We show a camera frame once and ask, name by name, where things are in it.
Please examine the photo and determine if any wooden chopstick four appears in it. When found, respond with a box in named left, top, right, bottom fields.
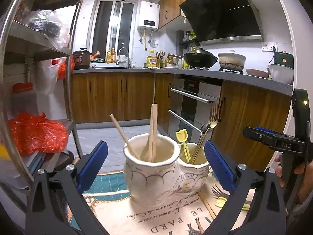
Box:
left=198, top=192, right=216, bottom=219

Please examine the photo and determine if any wooden chopstick one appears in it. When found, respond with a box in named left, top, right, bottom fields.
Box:
left=109, top=114, right=141, bottom=160

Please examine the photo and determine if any wooden chopstick two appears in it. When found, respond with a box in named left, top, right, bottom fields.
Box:
left=148, top=104, right=154, bottom=162

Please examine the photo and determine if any wooden chopstick three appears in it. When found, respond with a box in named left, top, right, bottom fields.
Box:
left=151, top=103, right=157, bottom=161

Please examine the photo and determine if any yellow plastic pick two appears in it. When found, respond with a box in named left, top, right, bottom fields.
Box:
left=215, top=197, right=250, bottom=211

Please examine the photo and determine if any kitchen faucet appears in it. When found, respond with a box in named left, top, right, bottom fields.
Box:
left=117, top=47, right=131, bottom=68

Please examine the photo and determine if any person right hand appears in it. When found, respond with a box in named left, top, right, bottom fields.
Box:
left=274, top=156, right=313, bottom=205

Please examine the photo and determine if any white bowl on counter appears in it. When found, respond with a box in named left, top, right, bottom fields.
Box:
left=267, top=64, right=294, bottom=84

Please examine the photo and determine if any printed horse place mat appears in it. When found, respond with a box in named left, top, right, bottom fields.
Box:
left=83, top=170, right=224, bottom=234

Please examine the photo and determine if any red plastic bag low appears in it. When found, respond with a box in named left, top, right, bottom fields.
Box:
left=8, top=112, right=68, bottom=156

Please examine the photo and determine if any white cooking pot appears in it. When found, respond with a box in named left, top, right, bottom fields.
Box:
left=218, top=52, right=246, bottom=72

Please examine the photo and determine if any built-in oven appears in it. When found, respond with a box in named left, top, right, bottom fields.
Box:
left=168, top=75, right=222, bottom=143

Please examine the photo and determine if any metal storage rack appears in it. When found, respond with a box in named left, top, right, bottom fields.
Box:
left=1, top=0, right=83, bottom=190

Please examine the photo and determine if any white ceramic double utensil holder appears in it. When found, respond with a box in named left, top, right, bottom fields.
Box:
left=124, top=133, right=209, bottom=207

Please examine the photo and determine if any black wok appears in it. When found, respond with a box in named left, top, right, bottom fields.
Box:
left=183, top=47, right=219, bottom=69

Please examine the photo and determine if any white plastic bag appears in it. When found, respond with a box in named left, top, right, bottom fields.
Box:
left=35, top=59, right=58, bottom=95

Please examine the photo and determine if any red hanging bag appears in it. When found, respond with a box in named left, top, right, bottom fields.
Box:
left=51, top=57, right=67, bottom=80

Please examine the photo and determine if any black range hood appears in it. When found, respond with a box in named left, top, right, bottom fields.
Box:
left=180, top=0, right=263, bottom=45

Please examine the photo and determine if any dark electric cooker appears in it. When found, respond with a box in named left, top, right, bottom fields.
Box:
left=73, top=48, right=91, bottom=70

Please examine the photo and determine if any yellow oil bottle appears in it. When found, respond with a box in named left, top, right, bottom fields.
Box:
left=146, top=56, right=157, bottom=67

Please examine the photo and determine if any white water heater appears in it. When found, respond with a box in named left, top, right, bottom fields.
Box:
left=137, top=1, right=160, bottom=32

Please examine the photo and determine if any clear bag on shelf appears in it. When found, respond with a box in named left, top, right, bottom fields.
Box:
left=22, top=10, right=71, bottom=50

